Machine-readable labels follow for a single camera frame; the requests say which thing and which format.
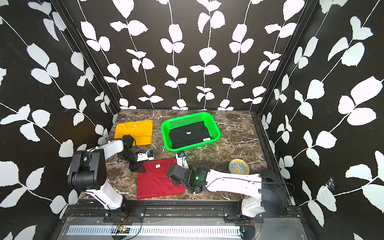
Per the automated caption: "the yellow t-shirt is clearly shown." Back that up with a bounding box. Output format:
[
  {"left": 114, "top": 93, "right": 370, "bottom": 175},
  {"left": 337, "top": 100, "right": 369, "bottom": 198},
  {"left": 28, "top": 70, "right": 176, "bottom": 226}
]
[{"left": 114, "top": 120, "right": 153, "bottom": 146}]

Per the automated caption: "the red t-shirt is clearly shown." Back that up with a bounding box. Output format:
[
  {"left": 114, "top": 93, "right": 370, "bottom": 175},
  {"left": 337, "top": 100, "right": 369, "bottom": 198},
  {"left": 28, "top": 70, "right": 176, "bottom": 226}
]
[{"left": 137, "top": 158, "right": 185, "bottom": 200}]

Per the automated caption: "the black t-shirt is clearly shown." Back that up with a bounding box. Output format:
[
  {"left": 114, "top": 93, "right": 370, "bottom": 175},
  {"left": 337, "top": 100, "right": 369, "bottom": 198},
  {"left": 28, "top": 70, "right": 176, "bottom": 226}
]
[{"left": 170, "top": 121, "right": 212, "bottom": 149}]

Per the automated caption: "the green plastic basket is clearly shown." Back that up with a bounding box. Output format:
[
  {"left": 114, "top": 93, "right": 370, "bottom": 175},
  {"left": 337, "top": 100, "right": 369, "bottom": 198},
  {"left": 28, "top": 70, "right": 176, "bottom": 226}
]
[{"left": 161, "top": 112, "right": 221, "bottom": 153}]

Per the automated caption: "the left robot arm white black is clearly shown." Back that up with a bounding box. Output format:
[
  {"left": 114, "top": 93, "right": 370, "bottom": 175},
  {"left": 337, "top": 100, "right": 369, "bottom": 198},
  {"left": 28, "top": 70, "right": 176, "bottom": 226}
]
[{"left": 68, "top": 135, "right": 145, "bottom": 211}]

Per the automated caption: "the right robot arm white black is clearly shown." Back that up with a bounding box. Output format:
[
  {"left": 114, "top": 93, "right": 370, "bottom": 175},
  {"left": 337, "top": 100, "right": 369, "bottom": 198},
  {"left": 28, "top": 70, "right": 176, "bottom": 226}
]
[{"left": 166, "top": 164, "right": 288, "bottom": 218}]

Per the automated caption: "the patterned ceramic plate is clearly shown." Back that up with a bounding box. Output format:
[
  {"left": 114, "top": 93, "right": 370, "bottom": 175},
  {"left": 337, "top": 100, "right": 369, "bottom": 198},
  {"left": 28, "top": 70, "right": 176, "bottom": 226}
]
[{"left": 229, "top": 159, "right": 250, "bottom": 175}]

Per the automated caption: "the small circuit board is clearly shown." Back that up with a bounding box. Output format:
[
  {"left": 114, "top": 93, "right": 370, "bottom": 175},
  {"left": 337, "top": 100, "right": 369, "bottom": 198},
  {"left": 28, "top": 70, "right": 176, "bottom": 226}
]
[{"left": 111, "top": 226, "right": 131, "bottom": 236}]

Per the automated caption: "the white perforated strip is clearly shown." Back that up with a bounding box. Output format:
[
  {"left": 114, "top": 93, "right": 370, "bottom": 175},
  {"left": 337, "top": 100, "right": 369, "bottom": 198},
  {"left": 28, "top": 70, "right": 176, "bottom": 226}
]
[{"left": 65, "top": 225, "right": 241, "bottom": 238}]

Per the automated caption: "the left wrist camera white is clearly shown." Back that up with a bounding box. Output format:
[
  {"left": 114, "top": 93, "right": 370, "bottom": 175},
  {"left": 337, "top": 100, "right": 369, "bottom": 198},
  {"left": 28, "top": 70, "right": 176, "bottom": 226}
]
[{"left": 137, "top": 150, "right": 154, "bottom": 162}]

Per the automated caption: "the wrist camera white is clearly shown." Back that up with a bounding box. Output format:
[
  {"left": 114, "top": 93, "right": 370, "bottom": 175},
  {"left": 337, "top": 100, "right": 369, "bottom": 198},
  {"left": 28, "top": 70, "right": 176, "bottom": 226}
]
[
  {"left": 176, "top": 151, "right": 189, "bottom": 169},
  {"left": 137, "top": 150, "right": 154, "bottom": 162}
]

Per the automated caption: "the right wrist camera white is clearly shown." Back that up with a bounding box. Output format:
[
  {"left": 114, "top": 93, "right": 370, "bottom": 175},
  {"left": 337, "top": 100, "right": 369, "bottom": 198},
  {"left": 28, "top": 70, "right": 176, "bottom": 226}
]
[{"left": 176, "top": 151, "right": 189, "bottom": 169}]

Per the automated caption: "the black aluminium front rail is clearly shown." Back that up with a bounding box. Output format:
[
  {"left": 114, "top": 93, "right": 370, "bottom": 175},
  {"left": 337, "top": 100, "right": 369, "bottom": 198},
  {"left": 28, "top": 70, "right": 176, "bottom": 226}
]
[{"left": 58, "top": 199, "right": 307, "bottom": 227}]

